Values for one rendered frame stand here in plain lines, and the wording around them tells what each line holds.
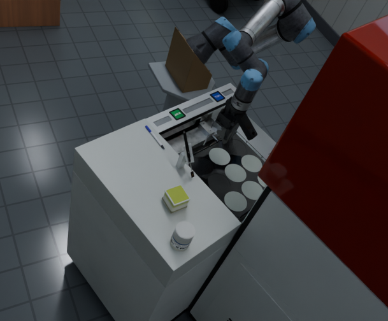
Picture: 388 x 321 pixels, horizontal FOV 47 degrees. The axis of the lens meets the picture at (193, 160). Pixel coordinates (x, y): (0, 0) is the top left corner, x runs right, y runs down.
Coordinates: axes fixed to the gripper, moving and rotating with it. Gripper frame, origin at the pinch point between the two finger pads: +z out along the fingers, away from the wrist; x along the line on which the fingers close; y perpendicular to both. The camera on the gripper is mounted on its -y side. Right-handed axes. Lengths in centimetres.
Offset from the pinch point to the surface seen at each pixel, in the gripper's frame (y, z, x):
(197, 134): 16.9, 16.0, -8.8
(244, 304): -48, 46, 25
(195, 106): 25.7, 8.3, -14.8
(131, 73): 127, 101, -102
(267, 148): -10.0, 20.6, -36.6
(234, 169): -7.6, 14.0, -4.3
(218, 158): 1.0, 14.1, -3.5
